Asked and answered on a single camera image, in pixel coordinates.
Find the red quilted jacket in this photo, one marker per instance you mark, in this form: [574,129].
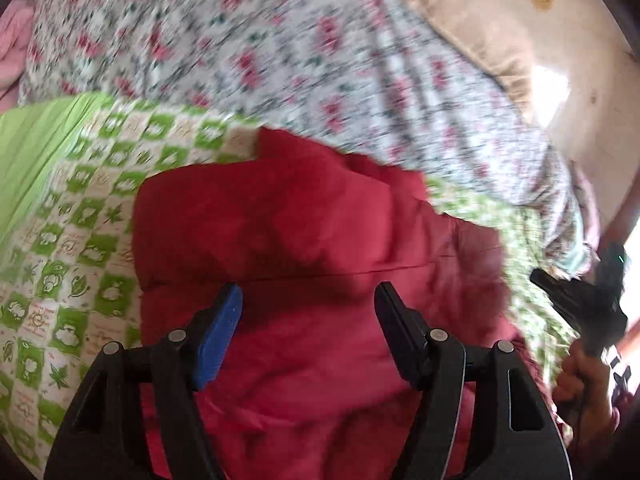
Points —
[310,280]

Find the pink quilt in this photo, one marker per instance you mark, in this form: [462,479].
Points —
[12,35]

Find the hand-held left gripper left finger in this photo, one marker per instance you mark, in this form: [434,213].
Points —
[220,332]

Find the person's right hand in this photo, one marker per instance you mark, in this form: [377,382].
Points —
[582,390]

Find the green checked printed bed sheet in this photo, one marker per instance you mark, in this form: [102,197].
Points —
[75,260]

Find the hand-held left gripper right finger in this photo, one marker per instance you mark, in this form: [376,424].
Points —
[400,337]

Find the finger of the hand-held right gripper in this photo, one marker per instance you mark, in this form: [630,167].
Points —
[560,290]

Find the floral bed sheet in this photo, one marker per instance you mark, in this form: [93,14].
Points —
[280,45]

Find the plain lime green sheet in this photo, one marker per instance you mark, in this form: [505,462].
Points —
[35,155]

